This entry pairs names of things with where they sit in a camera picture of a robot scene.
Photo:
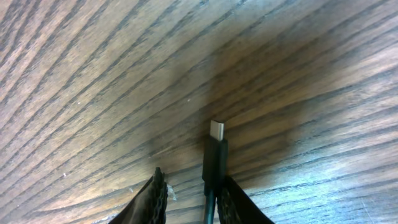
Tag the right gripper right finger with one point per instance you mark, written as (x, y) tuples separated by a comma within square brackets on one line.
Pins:
[(235, 207)]

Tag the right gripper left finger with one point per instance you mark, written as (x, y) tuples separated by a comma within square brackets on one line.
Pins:
[(149, 205)]

